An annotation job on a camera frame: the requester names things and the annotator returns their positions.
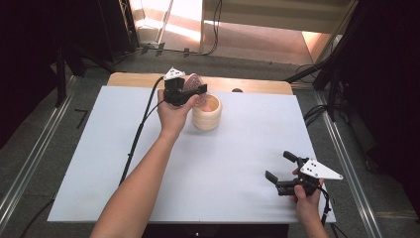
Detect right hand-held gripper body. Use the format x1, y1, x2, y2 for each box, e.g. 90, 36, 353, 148
276, 158, 344, 196

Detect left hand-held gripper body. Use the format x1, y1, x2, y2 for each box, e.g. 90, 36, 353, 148
163, 66, 199, 107

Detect pink hairbrush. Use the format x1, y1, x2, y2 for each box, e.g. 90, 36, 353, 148
183, 72, 214, 113

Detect cream ribbed wooden cup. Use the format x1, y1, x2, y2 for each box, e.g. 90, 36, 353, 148
191, 93, 223, 132

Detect person's left hand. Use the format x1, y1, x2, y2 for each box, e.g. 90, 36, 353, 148
157, 88, 201, 137

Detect person's right hand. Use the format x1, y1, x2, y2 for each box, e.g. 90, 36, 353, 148
290, 168, 327, 226

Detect wooden table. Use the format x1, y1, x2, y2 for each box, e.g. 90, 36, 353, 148
107, 72, 295, 96

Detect white board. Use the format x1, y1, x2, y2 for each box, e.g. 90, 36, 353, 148
47, 85, 337, 224

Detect silver metal stand leg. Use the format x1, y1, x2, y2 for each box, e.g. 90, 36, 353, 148
156, 0, 175, 47

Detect black case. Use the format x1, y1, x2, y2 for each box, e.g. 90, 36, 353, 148
98, 0, 141, 63

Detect black metal stand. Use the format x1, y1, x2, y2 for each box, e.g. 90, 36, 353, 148
53, 43, 117, 107
285, 0, 363, 123

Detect white cabinet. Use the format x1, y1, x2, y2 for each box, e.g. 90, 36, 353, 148
201, 0, 352, 35

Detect metal floor rail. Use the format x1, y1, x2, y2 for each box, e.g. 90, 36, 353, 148
313, 90, 384, 238
0, 75, 80, 227

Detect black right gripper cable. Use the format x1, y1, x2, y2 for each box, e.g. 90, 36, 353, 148
318, 186, 348, 238

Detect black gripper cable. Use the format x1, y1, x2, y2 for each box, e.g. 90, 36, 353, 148
19, 76, 166, 238
318, 186, 348, 238

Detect black cables on floor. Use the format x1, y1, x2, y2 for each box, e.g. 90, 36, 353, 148
302, 103, 331, 128

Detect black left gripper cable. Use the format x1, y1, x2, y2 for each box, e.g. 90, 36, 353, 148
19, 76, 166, 238

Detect hanging black cable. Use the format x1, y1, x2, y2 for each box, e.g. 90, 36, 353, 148
200, 0, 223, 57

